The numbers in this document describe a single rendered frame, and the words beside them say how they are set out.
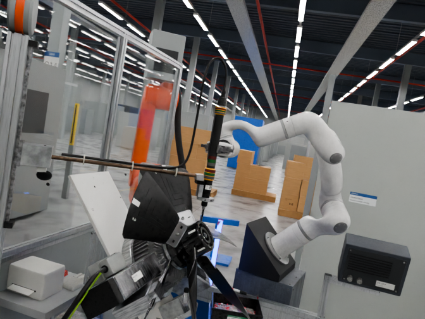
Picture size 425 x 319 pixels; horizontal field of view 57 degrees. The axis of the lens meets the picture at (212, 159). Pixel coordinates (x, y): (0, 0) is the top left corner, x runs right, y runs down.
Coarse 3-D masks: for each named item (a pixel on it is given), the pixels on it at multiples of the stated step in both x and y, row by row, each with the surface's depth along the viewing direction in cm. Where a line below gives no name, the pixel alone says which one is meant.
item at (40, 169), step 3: (39, 168) 132; (42, 168) 132; (45, 168) 133; (39, 171) 132; (42, 171) 132; (45, 171) 133; (48, 171) 134; (36, 174) 133; (39, 174) 132; (42, 174) 132; (45, 174) 132; (48, 174) 133; (51, 174) 134; (39, 177) 132; (42, 177) 132; (45, 177) 132; (48, 177) 133; (51, 177) 135
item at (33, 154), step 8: (24, 144) 128; (32, 144) 130; (40, 144) 134; (24, 152) 128; (32, 152) 129; (40, 152) 129; (48, 152) 130; (16, 160) 129; (24, 160) 128; (32, 160) 129; (40, 160) 130; (48, 160) 131
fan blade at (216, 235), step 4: (196, 220) 179; (212, 228) 177; (212, 232) 167; (216, 232) 172; (220, 232) 178; (212, 236) 159; (216, 236) 163; (220, 236) 167; (224, 236) 174; (224, 240) 164; (228, 240) 172
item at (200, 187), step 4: (196, 176) 151; (200, 176) 151; (196, 180) 151; (200, 180) 151; (200, 184) 151; (200, 188) 151; (196, 192) 153; (200, 192) 151; (200, 196) 152; (200, 200) 151; (204, 200) 150; (208, 200) 151; (212, 200) 152
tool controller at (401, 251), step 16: (352, 240) 171; (368, 240) 172; (352, 256) 168; (368, 256) 166; (384, 256) 164; (400, 256) 162; (352, 272) 170; (368, 272) 168; (384, 272) 165; (400, 272) 164; (368, 288) 170; (384, 288) 168; (400, 288) 166
